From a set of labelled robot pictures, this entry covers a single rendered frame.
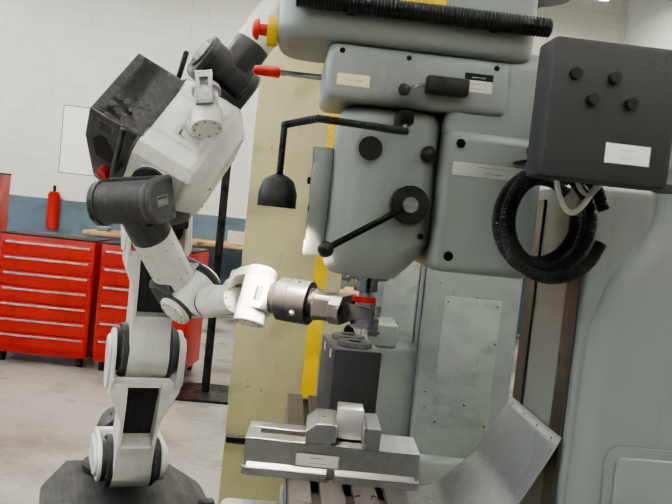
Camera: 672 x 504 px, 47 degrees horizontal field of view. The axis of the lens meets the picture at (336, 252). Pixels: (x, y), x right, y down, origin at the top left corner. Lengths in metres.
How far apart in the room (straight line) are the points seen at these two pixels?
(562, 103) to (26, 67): 10.24
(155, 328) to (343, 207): 0.79
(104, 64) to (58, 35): 0.69
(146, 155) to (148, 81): 0.19
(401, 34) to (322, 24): 0.14
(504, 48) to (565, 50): 0.25
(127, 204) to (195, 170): 0.17
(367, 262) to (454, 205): 0.19
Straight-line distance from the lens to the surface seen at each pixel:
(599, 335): 1.46
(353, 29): 1.42
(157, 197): 1.64
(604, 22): 11.65
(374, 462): 1.58
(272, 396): 3.33
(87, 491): 2.41
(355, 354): 1.95
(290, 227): 3.24
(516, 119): 1.47
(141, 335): 2.06
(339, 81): 1.41
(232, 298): 1.67
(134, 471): 2.26
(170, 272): 1.75
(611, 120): 1.25
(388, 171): 1.43
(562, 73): 1.23
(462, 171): 1.43
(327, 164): 1.50
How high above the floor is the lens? 1.43
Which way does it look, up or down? 3 degrees down
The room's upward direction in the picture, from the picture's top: 6 degrees clockwise
